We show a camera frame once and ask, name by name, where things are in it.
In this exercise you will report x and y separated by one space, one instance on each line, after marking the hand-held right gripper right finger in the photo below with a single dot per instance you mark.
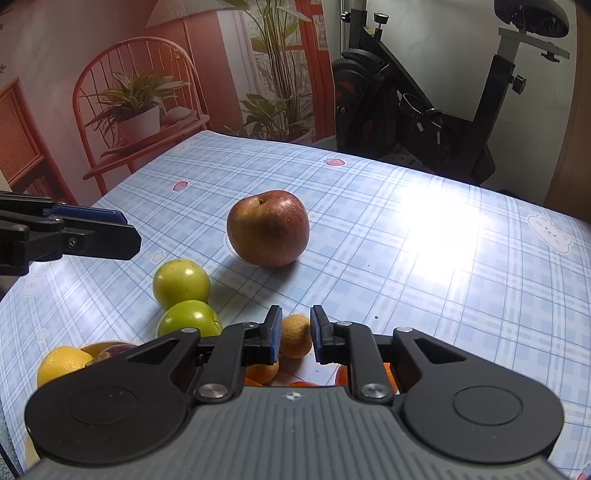
316 334

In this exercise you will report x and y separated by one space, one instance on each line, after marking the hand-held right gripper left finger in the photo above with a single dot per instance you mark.
275 333

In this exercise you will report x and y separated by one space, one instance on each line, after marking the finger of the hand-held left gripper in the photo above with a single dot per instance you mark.
87 215
92 242

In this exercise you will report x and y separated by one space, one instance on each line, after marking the small tan longan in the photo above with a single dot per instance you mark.
294 337

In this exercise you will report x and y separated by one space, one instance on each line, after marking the green jujube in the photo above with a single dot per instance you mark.
189 319

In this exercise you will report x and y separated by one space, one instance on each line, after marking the yellow-green jujube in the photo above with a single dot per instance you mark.
181 282

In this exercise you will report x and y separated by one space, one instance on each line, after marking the golden plate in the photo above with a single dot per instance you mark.
31 450

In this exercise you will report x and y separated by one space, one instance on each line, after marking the orange tangerine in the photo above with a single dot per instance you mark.
341 374
304 383
263 373

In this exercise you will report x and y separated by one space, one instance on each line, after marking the yellow-orange citrus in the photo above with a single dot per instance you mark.
99 347

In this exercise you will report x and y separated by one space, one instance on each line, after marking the red apple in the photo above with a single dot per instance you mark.
268 228

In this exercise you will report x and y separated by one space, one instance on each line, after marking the dark purple mangosteen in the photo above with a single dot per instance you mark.
117 351

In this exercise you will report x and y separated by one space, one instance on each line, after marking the blue plaid tablecloth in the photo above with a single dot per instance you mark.
415 277

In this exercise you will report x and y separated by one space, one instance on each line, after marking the yellow lemon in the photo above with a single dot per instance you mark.
62 364

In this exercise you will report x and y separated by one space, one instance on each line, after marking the black exercise bike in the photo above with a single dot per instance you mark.
369 92

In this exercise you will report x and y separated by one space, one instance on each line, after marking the wooden cabinet panel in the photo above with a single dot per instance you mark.
575 138

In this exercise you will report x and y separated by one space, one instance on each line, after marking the wall poster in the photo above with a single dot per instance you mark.
46 69

